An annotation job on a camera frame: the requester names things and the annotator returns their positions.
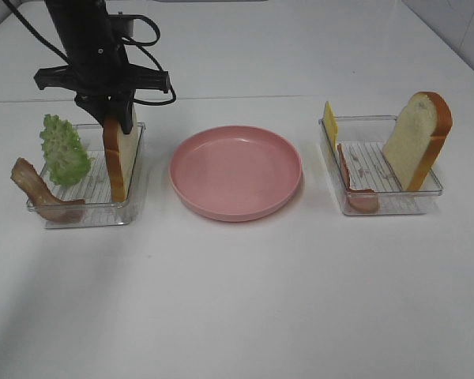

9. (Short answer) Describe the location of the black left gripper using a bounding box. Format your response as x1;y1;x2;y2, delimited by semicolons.
34;37;170;134

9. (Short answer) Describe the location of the bread slice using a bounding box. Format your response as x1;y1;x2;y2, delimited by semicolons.
382;92;453;192
103;107;140;202

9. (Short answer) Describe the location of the green lettuce leaf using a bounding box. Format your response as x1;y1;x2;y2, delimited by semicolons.
39;114;92;186

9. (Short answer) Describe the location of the dark brown bacon strip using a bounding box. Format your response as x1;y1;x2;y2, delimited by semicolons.
10;157;85;223

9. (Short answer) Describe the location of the yellow cheese slice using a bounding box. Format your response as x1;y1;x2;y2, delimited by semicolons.
322;101;338;152

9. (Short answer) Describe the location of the pink bacon strip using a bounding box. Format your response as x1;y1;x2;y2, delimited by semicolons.
337;144;379;214

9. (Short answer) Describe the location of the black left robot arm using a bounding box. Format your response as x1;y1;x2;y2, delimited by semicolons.
34;1;173;134

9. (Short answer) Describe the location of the left clear plastic tray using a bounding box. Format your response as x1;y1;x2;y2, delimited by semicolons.
26;122;149;229

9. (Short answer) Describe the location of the clear plastic tray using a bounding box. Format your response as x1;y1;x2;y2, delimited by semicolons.
318;115;443;216
26;122;149;229

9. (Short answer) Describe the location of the pink round plate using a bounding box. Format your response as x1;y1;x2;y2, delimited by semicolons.
169;126;303;222

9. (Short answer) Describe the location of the right clear plastic tray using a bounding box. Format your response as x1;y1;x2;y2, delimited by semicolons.
318;115;443;216

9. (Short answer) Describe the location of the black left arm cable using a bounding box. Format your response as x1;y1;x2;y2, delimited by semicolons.
2;0;178;107

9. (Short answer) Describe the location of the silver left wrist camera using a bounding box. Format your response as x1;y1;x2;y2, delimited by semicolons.
109;13;134;37

